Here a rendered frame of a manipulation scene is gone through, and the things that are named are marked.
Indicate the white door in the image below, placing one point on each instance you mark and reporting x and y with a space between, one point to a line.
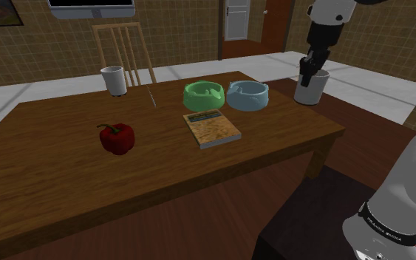
237 20

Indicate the red bell pepper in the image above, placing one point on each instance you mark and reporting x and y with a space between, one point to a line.
117 139

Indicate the brown book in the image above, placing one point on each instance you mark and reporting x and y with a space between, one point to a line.
212 129

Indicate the grey wall television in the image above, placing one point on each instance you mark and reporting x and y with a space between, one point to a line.
92 11

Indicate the brown door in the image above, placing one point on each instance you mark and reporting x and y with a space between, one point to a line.
276 25

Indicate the blue ashtray bowl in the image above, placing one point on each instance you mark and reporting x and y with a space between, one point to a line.
247 96

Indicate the wooden chair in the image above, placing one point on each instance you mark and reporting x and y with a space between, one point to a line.
121 46

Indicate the wooden table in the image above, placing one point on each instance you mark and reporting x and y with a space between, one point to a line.
49 180

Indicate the green ashtray bowl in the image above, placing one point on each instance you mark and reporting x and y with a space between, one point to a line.
203 96

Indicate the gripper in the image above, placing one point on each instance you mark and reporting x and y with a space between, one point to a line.
323 36

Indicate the white cup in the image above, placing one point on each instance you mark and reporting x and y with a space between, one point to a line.
315 92
114 82

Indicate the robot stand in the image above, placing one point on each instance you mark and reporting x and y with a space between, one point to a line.
301 223

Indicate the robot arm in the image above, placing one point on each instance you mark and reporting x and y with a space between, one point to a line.
402 187

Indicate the thin grey stick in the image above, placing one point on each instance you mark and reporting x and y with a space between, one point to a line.
151 96

